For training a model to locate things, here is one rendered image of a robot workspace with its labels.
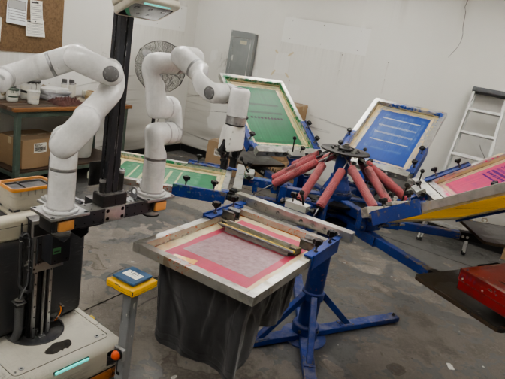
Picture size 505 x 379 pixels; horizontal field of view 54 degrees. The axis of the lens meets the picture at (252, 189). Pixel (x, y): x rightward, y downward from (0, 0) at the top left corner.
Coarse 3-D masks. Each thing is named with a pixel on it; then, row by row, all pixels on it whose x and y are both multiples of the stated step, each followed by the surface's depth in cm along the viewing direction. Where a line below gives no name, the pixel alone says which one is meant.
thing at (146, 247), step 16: (240, 208) 265; (192, 224) 232; (208, 224) 241; (272, 224) 255; (288, 224) 253; (144, 240) 206; (160, 240) 212; (160, 256) 196; (176, 256) 196; (304, 256) 218; (192, 272) 189; (208, 272) 188; (288, 272) 200; (224, 288) 182; (240, 288) 181; (256, 288) 183; (272, 288) 188
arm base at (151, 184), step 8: (144, 160) 212; (144, 168) 212; (152, 168) 211; (160, 168) 212; (144, 176) 213; (152, 176) 212; (160, 176) 214; (144, 184) 214; (152, 184) 213; (160, 184) 215; (144, 192) 214; (152, 192) 214; (160, 192) 217
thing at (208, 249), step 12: (252, 228) 250; (192, 240) 223; (204, 240) 225; (216, 240) 228; (228, 240) 230; (240, 240) 232; (168, 252) 207; (180, 252) 209; (192, 252) 211; (204, 252) 213; (216, 252) 215; (228, 252) 217; (204, 264) 202
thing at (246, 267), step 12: (288, 240) 243; (240, 252) 219; (252, 252) 222; (264, 252) 224; (276, 252) 226; (216, 264) 204; (228, 264) 206; (240, 264) 208; (252, 264) 210; (264, 264) 212; (276, 264) 214; (228, 276) 196; (240, 276) 198; (252, 276) 199
